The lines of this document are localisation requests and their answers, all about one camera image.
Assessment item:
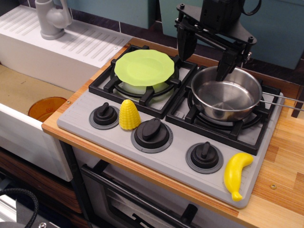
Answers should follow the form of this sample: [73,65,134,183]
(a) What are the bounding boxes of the light green plastic plate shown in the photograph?
[114,49,175,86]

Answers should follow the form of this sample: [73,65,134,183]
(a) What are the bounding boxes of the black stove knob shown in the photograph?
[131,118,173,153]
[89,102,119,130]
[186,142,224,174]

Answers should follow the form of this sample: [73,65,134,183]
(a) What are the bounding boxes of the white toy sink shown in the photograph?
[0,5,131,182]

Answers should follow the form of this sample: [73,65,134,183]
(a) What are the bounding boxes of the black left burner grate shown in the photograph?
[89,45,198,119]

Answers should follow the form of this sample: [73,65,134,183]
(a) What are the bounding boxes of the yellow toy banana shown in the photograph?
[224,152,254,202]

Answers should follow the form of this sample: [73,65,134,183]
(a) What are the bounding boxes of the grey toy stove top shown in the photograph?
[57,87,279,208]

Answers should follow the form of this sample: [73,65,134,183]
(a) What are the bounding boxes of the yellow toy corn cob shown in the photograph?
[119,99,141,130]

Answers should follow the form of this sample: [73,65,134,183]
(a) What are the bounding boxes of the black right burner grate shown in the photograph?
[166,76,281,155]

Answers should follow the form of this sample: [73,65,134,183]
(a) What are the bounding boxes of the black middle stove knob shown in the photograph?
[131,118,173,153]

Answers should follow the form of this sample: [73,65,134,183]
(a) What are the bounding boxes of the stainless steel pan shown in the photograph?
[190,66,304,123]

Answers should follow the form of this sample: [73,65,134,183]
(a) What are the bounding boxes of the black right stove knob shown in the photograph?
[186,142,224,174]

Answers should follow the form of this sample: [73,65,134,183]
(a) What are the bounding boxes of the grey toy faucet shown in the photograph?
[35,0,72,40]

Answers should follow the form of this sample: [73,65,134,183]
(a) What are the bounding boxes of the black left stove knob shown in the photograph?
[89,102,119,130]

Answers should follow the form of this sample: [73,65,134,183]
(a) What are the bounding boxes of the black braided cable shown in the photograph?
[0,188,40,228]

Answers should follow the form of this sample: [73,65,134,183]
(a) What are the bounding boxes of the orange plastic bowl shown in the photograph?
[28,96,67,122]

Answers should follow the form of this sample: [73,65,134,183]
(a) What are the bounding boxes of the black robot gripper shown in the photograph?
[175,0,257,81]

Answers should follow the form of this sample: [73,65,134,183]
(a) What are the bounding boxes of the black burner grate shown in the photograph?
[89,45,198,119]
[166,76,281,155]

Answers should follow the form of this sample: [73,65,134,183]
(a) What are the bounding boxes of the toy oven door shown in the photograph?
[80,160,240,228]

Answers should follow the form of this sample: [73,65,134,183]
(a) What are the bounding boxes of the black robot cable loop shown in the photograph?
[241,0,262,16]

